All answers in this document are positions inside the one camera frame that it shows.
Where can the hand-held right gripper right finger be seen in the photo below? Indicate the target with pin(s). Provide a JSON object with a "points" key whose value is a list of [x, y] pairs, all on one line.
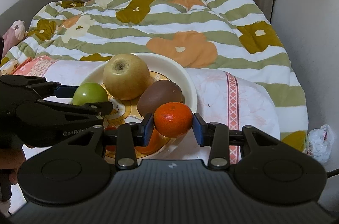
{"points": [[198, 131]]}

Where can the person's left hand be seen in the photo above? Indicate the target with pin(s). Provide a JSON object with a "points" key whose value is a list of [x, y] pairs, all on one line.
{"points": [[13, 159]]}

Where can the white plastic bag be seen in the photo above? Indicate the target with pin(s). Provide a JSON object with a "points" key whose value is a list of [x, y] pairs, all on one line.
{"points": [[321, 143]]}

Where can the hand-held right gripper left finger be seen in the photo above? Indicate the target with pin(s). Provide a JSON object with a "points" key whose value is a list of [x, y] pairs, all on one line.
{"points": [[148, 131]]}

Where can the grey upholstered headboard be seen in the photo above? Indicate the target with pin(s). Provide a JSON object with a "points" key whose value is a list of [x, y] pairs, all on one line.
{"points": [[29, 4]]}

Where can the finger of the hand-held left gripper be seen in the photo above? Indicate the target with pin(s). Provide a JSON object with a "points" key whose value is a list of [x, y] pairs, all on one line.
{"points": [[63, 91], [87, 107]]}

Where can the cream cartoon bowl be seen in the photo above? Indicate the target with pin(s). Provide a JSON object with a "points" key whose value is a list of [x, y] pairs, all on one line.
{"points": [[169, 65]]}

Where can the brown kiwi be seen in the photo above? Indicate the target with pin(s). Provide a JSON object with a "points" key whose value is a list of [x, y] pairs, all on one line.
{"points": [[159, 95]]}

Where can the striped floral blanket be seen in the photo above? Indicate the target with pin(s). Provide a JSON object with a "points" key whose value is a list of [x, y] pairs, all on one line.
{"points": [[164, 25]]}

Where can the green apple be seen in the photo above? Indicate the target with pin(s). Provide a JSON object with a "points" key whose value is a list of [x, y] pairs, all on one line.
{"points": [[88, 94]]}

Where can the tissue packet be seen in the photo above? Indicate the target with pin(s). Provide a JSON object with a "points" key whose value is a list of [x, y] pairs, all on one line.
{"points": [[9, 67]]}

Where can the pink floral cloth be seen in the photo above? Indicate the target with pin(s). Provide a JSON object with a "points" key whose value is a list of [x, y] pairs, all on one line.
{"points": [[219, 97]]}

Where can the large yellow apple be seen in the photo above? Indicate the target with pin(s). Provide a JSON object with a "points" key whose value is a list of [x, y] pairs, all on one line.
{"points": [[125, 78]]}

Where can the pink plush toy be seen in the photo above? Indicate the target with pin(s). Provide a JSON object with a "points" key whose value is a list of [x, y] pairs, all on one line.
{"points": [[14, 33]]}

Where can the small mandarin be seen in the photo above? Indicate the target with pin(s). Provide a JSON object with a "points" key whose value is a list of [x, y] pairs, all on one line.
{"points": [[173, 120]]}

